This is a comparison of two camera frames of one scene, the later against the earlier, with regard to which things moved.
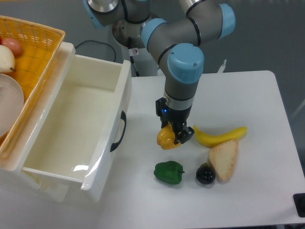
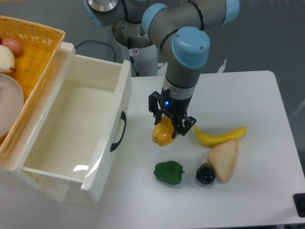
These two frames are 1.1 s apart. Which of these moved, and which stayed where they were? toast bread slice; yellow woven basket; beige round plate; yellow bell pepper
Moved: yellow bell pepper
Stayed: toast bread slice; yellow woven basket; beige round plate
